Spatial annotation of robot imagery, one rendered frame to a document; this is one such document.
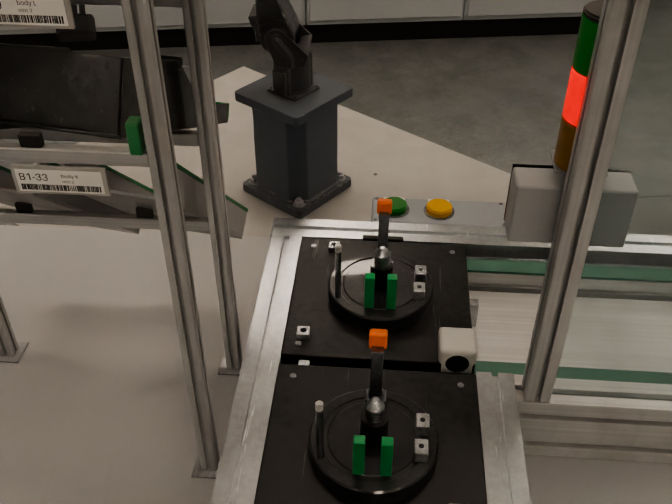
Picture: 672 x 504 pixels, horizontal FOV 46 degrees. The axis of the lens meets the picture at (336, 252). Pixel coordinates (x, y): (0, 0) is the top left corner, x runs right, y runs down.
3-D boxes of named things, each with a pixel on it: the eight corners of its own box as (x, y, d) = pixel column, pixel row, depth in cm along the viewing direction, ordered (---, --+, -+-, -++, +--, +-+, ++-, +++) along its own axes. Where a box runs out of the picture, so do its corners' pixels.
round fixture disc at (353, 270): (332, 259, 113) (332, 248, 111) (431, 264, 112) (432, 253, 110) (324, 328, 102) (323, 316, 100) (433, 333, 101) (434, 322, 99)
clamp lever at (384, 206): (375, 250, 110) (377, 197, 107) (389, 251, 110) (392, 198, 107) (374, 259, 106) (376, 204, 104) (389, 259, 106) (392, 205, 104)
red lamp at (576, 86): (558, 104, 77) (567, 57, 74) (610, 105, 77) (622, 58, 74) (566, 129, 73) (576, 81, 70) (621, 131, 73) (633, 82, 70)
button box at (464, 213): (371, 226, 131) (372, 194, 127) (499, 231, 129) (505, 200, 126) (369, 252, 125) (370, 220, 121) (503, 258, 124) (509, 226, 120)
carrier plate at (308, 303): (301, 247, 118) (301, 236, 117) (464, 255, 117) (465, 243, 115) (281, 365, 99) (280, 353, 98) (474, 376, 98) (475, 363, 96)
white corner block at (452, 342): (436, 348, 102) (438, 325, 99) (472, 349, 101) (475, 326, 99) (437, 375, 98) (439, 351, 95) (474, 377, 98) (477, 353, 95)
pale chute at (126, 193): (157, 225, 116) (163, 196, 116) (242, 239, 113) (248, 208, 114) (58, 185, 89) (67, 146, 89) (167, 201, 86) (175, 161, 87)
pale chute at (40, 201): (57, 221, 117) (64, 191, 117) (139, 234, 114) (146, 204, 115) (-71, 179, 90) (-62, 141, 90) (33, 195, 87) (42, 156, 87)
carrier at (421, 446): (279, 374, 98) (274, 298, 90) (475, 385, 97) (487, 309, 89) (247, 552, 79) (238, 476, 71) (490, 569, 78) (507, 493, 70)
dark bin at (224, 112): (133, 110, 102) (135, 51, 100) (228, 122, 100) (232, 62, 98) (-5, 122, 76) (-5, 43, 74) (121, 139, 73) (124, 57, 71)
